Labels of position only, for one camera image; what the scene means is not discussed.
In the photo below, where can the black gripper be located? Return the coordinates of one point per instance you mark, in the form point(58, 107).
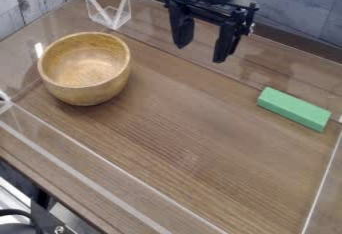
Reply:
point(234, 14)

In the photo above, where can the green rectangular block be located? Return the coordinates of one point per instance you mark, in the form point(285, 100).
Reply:
point(294, 109)

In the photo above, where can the wooden bowl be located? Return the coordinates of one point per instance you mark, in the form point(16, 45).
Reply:
point(84, 68)

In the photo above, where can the clear acrylic corner bracket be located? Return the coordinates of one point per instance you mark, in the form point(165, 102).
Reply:
point(110, 16)

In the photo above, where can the black metal bracket with screw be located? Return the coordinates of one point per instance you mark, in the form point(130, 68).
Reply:
point(48, 223)

